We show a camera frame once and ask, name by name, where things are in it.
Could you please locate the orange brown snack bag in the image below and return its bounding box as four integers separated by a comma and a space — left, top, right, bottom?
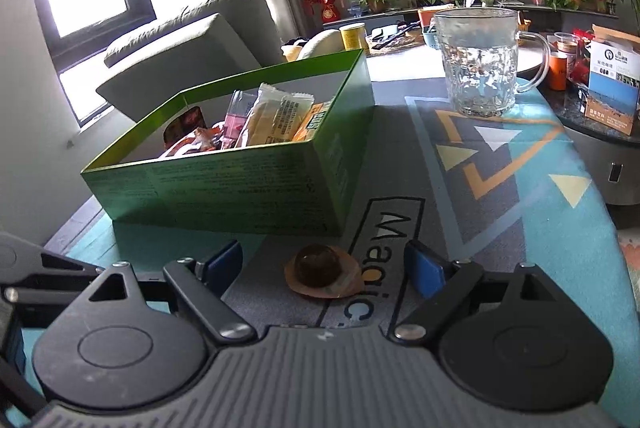
160, 106, 224, 158

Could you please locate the brown jelly cup snack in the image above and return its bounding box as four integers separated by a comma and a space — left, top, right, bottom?
284, 244, 364, 299

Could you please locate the green cardboard box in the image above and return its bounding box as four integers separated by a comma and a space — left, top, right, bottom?
81, 51, 374, 236

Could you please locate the orange yellow snack bag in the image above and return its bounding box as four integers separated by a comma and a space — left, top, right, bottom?
292, 101, 332, 142

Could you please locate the yellow tin can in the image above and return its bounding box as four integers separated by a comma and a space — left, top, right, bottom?
340, 23, 370, 54

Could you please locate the patterned teal table mat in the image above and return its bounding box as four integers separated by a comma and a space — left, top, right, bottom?
4, 77, 640, 428

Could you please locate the clear glass mug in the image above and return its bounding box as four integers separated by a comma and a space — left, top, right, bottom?
433, 8, 551, 117

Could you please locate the pink candy bag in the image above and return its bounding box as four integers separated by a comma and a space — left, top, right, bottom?
221, 90, 257, 150

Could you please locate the blue white paper box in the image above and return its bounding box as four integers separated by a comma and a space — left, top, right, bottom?
586, 24, 640, 136

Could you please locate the grey armchair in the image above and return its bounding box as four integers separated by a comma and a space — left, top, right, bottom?
96, 0, 284, 122

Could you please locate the white round coffee table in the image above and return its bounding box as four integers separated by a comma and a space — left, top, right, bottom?
367, 40, 542, 82

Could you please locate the pale yellow cake packet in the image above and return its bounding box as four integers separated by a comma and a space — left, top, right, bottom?
235, 84, 314, 148

